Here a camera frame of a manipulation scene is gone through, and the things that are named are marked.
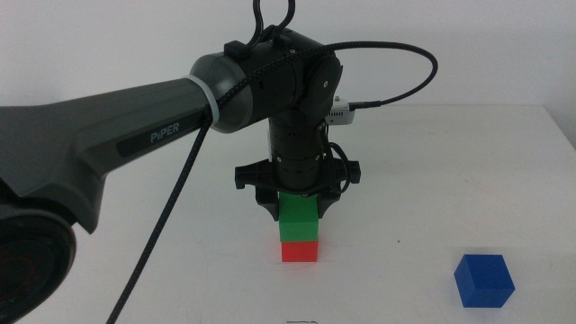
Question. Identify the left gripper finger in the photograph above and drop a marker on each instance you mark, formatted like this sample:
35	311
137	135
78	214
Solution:
269	202
326	203

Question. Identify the green cube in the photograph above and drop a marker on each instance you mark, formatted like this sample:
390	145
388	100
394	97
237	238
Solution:
299	225

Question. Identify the red cube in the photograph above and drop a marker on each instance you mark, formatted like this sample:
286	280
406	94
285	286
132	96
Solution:
299	252

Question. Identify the blue cube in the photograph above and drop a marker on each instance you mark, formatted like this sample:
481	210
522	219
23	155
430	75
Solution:
483	281

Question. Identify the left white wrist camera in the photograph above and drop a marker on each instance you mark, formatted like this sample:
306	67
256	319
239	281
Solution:
339	114

